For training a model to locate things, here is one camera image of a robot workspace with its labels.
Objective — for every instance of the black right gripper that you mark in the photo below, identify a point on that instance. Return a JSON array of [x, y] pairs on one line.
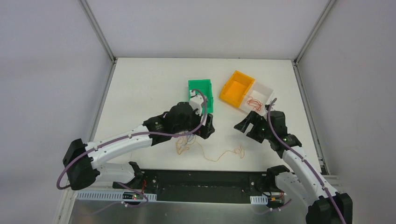
[[255, 127]]

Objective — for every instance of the aluminium frame right rail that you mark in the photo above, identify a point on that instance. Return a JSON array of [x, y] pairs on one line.
[[331, 71]]

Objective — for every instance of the aluminium frame left rail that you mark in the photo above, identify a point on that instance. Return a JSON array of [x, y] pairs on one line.
[[65, 208]]

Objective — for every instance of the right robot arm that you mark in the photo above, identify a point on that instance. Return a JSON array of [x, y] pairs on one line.
[[322, 202]]

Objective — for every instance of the orange plastic bin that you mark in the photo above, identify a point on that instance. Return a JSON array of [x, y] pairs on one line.
[[236, 88]]

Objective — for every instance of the white plastic bin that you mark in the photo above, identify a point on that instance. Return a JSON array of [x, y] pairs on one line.
[[256, 98]]

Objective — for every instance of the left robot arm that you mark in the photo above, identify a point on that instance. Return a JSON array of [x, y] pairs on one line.
[[88, 163]]

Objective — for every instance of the aluminium frame rail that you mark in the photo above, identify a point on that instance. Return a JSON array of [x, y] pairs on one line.
[[65, 208], [331, 71]]

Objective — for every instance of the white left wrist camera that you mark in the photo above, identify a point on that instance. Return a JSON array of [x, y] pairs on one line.
[[196, 102]]

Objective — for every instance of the green plastic bin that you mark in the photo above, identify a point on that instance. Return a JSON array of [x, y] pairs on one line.
[[205, 86]]

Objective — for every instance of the white slotted cable duct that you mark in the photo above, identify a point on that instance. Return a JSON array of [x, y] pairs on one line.
[[127, 196]]

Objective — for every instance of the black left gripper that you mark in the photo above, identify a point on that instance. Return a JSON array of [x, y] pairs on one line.
[[207, 127]]

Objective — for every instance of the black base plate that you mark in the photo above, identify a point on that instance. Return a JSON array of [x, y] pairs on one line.
[[205, 186]]

